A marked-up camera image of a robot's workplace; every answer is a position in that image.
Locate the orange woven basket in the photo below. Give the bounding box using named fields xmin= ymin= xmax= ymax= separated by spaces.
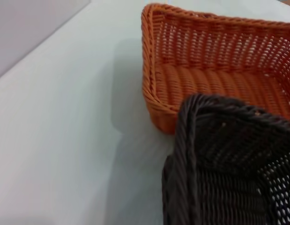
xmin=141 ymin=3 xmax=290 ymax=135

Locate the dark brown woven basket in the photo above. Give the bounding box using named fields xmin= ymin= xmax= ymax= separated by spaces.
xmin=161 ymin=93 xmax=290 ymax=225

